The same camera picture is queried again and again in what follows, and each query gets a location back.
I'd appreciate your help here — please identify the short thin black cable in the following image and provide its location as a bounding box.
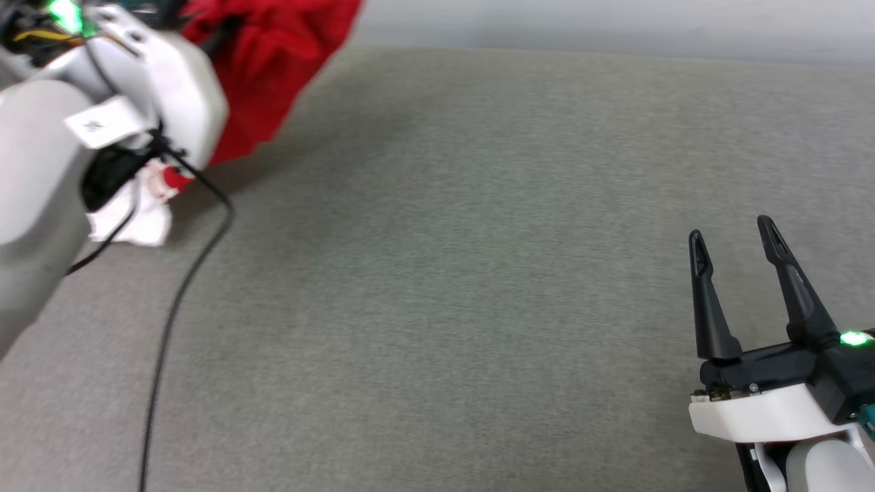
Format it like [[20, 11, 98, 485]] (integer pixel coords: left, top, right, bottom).
[[66, 191, 141, 275]]

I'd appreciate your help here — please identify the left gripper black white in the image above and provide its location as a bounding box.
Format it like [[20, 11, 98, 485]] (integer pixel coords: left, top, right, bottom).
[[0, 0, 230, 172]]

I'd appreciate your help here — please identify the white paper label tag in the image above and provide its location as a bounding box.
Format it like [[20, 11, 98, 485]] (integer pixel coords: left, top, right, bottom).
[[64, 95, 149, 149]]

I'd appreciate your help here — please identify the red garment with white stripes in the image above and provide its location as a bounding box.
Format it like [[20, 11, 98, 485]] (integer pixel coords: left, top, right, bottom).
[[87, 0, 363, 248]]

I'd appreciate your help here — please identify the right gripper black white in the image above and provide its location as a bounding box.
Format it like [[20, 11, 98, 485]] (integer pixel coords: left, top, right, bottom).
[[688, 215, 875, 443]]

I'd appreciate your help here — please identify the long thin black cable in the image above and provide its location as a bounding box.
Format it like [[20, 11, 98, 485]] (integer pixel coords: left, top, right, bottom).
[[139, 133, 235, 492]]

